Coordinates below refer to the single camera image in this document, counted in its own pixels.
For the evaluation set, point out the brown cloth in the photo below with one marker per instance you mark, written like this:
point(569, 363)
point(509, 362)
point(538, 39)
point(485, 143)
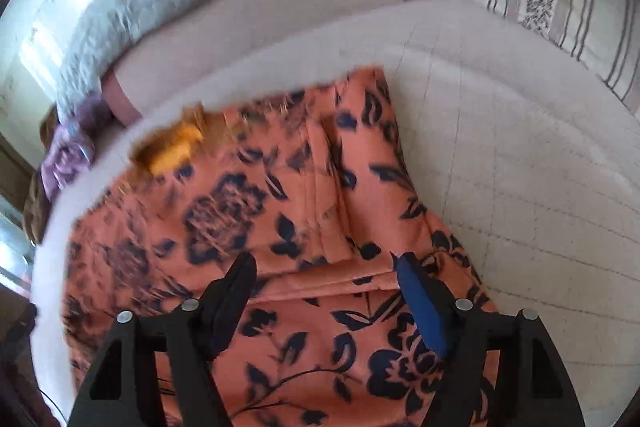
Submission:
point(35, 207)

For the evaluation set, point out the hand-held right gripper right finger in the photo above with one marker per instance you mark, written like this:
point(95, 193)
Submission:
point(425, 307)

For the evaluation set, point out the pink bed sheet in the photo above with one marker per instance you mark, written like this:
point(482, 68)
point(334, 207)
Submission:
point(240, 22)

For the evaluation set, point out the purple cloth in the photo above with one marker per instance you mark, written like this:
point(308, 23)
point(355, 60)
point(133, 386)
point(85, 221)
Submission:
point(60, 157)

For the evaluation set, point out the orange floral garment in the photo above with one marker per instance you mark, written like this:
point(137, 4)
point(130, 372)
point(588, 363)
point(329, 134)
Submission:
point(300, 157)

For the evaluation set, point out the white quilted mattress pad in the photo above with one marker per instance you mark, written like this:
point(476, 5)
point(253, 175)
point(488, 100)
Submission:
point(525, 157)

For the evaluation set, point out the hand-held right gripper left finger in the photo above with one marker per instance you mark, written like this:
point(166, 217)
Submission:
point(235, 297)

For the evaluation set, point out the window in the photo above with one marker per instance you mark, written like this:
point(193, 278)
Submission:
point(12, 242)

